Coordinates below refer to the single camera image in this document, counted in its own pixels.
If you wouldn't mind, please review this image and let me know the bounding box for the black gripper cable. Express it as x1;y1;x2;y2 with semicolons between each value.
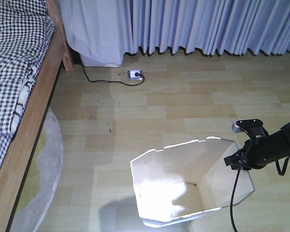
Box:
229;166;244;232

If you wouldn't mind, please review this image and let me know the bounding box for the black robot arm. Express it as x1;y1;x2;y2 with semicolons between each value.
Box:
224;119;290;175

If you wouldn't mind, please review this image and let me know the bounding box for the white floor power outlet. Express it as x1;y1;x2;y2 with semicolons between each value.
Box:
127;70;143;80

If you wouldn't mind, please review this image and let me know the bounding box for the light blue pleated curtain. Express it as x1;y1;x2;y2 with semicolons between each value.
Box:
127;0;290;55

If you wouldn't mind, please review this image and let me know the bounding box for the white trash bin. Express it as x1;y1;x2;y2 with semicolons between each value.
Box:
130;137;255;228

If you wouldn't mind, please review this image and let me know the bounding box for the grey round rug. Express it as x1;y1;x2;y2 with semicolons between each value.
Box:
10;108;63;232

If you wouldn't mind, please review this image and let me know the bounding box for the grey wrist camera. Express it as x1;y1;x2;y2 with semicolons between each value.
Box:
232;119;263;133

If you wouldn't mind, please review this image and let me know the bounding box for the black white checkered bedding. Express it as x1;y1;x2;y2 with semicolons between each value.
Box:
0;0;55;168

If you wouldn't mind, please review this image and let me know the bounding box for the wooden bed frame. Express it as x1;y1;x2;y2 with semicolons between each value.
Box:
0;0;73;232

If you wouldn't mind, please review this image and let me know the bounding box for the white sheer curtain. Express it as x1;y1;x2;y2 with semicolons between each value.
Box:
58;0;134;68

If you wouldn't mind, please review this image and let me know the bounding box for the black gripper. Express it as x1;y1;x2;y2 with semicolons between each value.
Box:
224;138;280;170

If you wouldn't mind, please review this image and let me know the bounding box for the black floor power cable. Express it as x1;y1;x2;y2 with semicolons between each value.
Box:
81;63;145;87

